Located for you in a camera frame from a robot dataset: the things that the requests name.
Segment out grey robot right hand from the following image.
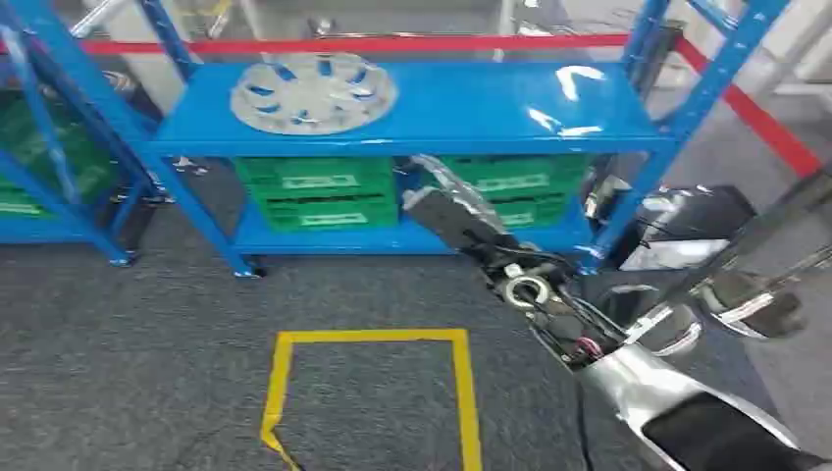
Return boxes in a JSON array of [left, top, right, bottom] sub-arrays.
[[401, 154, 521, 258]]

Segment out blue metal shelf rack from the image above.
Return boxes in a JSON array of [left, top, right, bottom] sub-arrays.
[[0, 13, 157, 268], [6, 0, 791, 279]]

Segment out yellow floor tape square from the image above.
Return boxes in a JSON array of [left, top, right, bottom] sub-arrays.
[[259, 328, 485, 471]]

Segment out silver plastic hubcap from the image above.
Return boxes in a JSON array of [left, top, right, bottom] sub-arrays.
[[230, 52, 399, 137]]

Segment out red barrier belt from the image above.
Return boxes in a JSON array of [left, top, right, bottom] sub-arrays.
[[77, 32, 633, 59], [672, 35, 825, 182]]

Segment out black white rounded housing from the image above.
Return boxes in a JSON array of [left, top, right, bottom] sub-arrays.
[[583, 183, 758, 275]]

